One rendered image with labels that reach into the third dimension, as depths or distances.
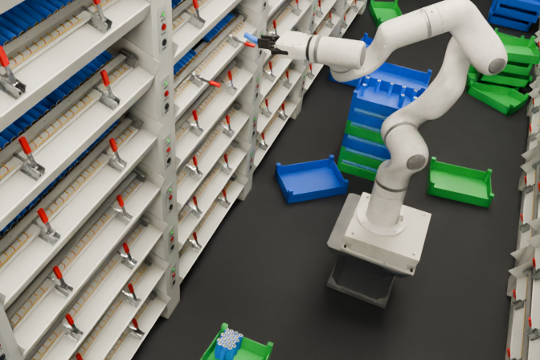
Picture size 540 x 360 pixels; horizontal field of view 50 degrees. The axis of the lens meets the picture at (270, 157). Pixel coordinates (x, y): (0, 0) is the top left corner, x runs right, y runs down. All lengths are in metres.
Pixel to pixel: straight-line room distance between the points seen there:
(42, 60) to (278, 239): 1.61
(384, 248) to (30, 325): 1.22
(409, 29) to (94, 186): 0.98
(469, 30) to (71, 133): 1.16
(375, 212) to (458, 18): 0.77
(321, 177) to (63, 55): 1.87
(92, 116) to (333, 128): 2.00
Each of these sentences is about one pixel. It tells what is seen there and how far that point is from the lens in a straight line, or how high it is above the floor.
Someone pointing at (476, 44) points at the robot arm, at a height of 1.12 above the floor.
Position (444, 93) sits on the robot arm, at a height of 0.93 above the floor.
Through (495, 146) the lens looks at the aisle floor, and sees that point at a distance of 3.40.
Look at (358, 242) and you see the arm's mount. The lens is 2.14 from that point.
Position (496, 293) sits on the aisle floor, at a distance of 2.66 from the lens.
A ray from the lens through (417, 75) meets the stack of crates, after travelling 3.11.
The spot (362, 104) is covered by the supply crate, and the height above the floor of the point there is 0.43.
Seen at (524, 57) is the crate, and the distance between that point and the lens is 3.73.
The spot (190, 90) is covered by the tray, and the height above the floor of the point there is 0.91.
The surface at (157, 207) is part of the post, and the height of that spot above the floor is 0.61.
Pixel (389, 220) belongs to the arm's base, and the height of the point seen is 0.40.
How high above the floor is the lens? 1.94
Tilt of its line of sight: 41 degrees down
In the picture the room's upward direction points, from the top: 7 degrees clockwise
